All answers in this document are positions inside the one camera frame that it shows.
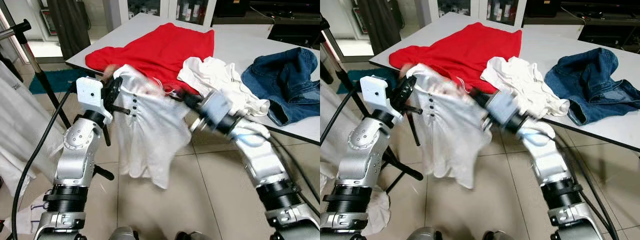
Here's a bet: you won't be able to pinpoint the white red wall device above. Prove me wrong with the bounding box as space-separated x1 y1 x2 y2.
351 7 368 35
40 7 57 36

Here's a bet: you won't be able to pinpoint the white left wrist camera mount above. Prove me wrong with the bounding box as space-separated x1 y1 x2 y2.
76 76 114 125
360 75 403 123

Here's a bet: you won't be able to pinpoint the teal rug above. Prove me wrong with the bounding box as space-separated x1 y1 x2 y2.
28 69 91 96
336 69 401 95

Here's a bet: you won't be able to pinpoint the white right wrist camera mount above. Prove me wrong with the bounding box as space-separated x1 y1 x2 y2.
200 91 235 130
484 92 521 128

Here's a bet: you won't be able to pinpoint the red polo shirt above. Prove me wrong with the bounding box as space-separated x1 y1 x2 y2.
85 22 216 96
388 21 523 96

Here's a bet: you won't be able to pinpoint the tall black speaker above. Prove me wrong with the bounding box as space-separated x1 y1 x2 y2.
216 0 251 18
525 0 561 18

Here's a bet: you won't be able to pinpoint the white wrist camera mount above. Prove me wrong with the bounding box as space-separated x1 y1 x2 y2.
76 76 114 125
360 75 403 123
484 92 521 128
200 91 235 130

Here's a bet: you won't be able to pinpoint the crumpled white shirt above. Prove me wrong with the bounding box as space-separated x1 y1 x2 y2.
177 56 271 118
481 56 571 120

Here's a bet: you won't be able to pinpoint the white blouse with dark buttons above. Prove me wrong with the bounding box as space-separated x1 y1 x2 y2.
102 64 193 190
406 62 493 190

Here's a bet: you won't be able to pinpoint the grey curtain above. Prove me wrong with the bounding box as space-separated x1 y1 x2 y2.
357 0 405 56
47 0 92 61

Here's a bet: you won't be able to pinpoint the blue jeans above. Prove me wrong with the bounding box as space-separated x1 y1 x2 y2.
544 47 640 127
241 47 321 127

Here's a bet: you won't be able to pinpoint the chrome and black clothes rack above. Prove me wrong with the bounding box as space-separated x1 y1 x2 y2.
320 17 426 196
0 19 116 182

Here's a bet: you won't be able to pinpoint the white table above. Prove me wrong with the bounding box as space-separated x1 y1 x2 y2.
66 12 321 146
369 12 640 153

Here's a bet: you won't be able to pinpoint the white glass-door cabinet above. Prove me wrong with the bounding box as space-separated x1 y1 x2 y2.
102 0 217 27
415 0 527 27

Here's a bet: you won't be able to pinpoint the black television stand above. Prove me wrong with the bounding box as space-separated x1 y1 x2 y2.
522 0 640 51
212 0 321 49

